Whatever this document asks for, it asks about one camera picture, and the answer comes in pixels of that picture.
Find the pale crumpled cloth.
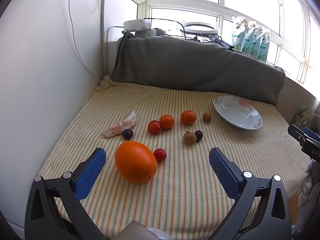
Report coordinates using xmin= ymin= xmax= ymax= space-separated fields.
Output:
xmin=297 ymin=160 xmax=320 ymax=230

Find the striped yellow cloth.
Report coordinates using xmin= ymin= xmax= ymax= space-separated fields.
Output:
xmin=37 ymin=75 xmax=313 ymax=240

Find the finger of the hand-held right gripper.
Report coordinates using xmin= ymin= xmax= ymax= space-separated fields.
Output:
xmin=287 ymin=124 xmax=320 ymax=143

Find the peeled pomelo segment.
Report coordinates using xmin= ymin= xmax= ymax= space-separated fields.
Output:
xmin=102 ymin=110 xmax=137 ymax=138

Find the red cherry tomato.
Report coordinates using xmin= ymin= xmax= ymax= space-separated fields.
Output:
xmin=153 ymin=148 xmax=167 ymax=163
xmin=147 ymin=120 xmax=162 ymax=135

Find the black ring light stand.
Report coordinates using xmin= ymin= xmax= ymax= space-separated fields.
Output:
xmin=209 ymin=35 xmax=235 ymax=52

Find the white cable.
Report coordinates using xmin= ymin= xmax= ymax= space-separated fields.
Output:
xmin=68 ymin=0 xmax=102 ymax=82

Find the floral teal refill pouch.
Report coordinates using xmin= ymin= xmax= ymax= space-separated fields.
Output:
xmin=257 ymin=28 xmax=271 ymax=62
xmin=241 ymin=21 xmax=258 ymax=55
xmin=250 ymin=26 xmax=265 ymax=59
xmin=231 ymin=16 xmax=247 ymax=52

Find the large orange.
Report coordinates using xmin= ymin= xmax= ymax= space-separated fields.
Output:
xmin=114 ymin=141 xmax=158 ymax=184

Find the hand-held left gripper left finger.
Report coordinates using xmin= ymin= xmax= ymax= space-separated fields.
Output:
xmin=24 ymin=147 xmax=107 ymax=240

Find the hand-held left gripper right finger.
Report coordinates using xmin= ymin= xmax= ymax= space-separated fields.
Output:
xmin=209 ymin=147 xmax=292 ymax=240

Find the black cable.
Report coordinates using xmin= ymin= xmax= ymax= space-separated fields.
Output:
xmin=144 ymin=17 xmax=187 ymax=41

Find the white panel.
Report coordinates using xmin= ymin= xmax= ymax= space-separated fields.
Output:
xmin=0 ymin=0 xmax=108 ymax=233

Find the floral white plate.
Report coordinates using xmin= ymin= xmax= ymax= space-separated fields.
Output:
xmin=213 ymin=95 xmax=263 ymax=130

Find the small mandarin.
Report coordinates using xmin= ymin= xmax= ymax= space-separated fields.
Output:
xmin=159 ymin=114 xmax=175 ymax=130
xmin=180 ymin=110 xmax=197 ymax=126

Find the white power strip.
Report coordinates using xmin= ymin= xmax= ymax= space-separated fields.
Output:
xmin=123 ymin=18 xmax=157 ymax=38

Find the grey blanket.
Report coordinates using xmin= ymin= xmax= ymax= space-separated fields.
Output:
xmin=110 ymin=35 xmax=286 ymax=107

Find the green carton box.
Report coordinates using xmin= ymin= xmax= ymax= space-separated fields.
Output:
xmin=291 ymin=106 xmax=311 ymax=130

